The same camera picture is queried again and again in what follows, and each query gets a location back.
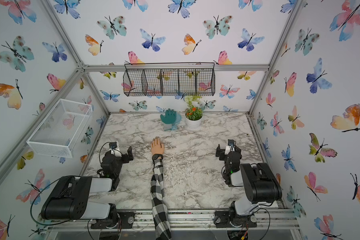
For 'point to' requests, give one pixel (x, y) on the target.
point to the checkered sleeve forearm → (161, 221)
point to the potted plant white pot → (193, 114)
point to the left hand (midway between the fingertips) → (123, 146)
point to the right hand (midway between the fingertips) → (229, 144)
